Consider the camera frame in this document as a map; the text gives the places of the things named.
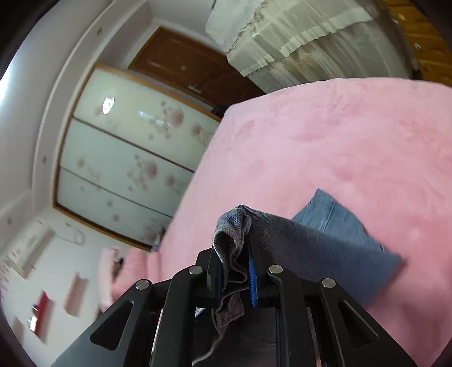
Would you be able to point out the folded pink quilt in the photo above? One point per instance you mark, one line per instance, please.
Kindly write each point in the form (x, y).
(130, 268)

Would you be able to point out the brown wooden door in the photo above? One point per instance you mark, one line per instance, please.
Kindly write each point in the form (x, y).
(176, 60)

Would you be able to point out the blue denim jacket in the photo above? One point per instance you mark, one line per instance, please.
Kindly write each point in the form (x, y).
(317, 254)

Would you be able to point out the floral sliding-door wardrobe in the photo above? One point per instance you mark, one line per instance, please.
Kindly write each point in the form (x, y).
(134, 148)

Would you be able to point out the red wall shelf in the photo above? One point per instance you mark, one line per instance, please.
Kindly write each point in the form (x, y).
(40, 310)

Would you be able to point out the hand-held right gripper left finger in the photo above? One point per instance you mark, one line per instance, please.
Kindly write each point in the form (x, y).
(212, 278)

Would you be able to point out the wooden drawer cabinet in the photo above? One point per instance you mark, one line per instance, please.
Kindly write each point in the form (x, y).
(430, 42)

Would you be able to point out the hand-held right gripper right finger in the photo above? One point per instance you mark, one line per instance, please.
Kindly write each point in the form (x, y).
(251, 278)

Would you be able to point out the pink wall shelf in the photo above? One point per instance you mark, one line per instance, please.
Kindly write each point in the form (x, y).
(76, 293)

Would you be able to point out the pink fleece bed sheet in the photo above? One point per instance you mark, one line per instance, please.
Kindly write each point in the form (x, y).
(335, 141)

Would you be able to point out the white air conditioner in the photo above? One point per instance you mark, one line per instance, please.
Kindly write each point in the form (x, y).
(28, 243)

